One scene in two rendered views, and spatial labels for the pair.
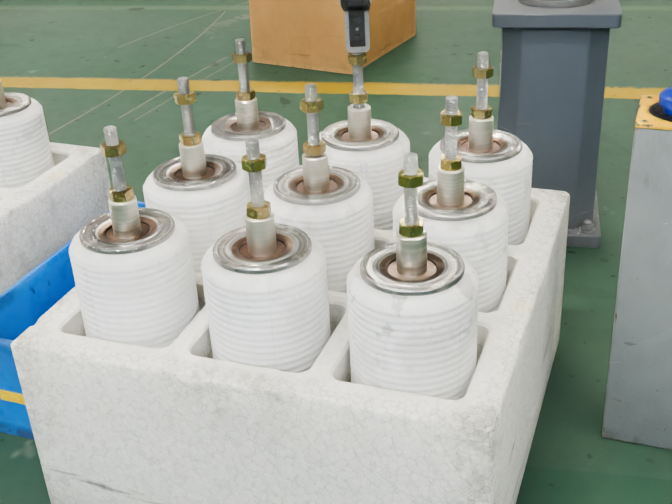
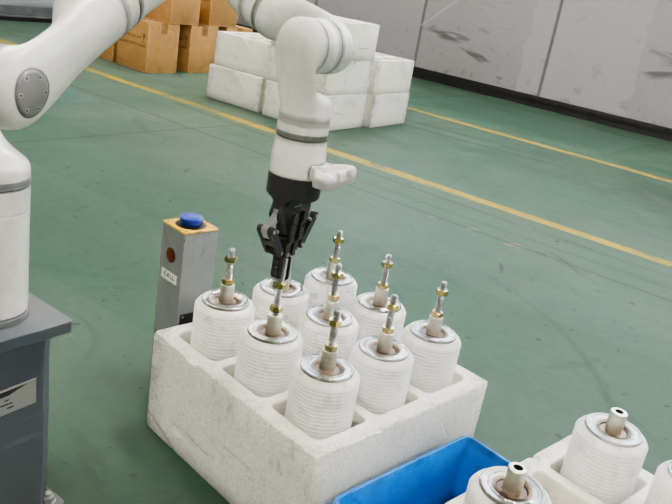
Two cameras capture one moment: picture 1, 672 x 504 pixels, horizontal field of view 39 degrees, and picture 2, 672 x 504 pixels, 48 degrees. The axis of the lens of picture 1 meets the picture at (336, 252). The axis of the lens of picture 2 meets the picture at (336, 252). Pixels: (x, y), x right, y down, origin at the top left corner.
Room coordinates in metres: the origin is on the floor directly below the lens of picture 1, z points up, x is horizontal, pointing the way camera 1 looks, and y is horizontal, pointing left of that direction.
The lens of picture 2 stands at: (1.77, 0.40, 0.76)
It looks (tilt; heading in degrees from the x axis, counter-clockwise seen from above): 20 degrees down; 201
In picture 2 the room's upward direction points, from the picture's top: 10 degrees clockwise
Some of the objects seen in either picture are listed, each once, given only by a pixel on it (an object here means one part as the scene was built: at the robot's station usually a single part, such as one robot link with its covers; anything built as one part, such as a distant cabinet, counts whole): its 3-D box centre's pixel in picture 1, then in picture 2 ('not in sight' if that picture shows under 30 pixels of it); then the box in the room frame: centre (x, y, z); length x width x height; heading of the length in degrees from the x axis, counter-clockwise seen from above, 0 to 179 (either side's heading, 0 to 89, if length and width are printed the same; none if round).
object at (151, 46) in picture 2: not in sight; (147, 44); (-2.20, -2.63, 0.15); 0.30 x 0.24 x 0.30; 76
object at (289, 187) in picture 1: (316, 185); (329, 316); (0.75, 0.01, 0.25); 0.08 x 0.08 x 0.01
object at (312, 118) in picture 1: (313, 128); (335, 286); (0.75, 0.01, 0.30); 0.01 x 0.01 x 0.08
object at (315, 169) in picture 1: (316, 172); (331, 309); (0.75, 0.01, 0.26); 0.02 x 0.02 x 0.03
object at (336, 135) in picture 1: (360, 135); (272, 332); (0.86, -0.03, 0.25); 0.08 x 0.08 x 0.01
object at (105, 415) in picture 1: (326, 341); (314, 403); (0.75, 0.01, 0.09); 0.39 x 0.39 x 0.18; 69
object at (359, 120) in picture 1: (359, 122); (273, 324); (0.86, -0.03, 0.26); 0.02 x 0.02 x 0.03
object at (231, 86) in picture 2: not in sight; (257, 87); (-1.98, -1.70, 0.09); 0.39 x 0.39 x 0.18; 78
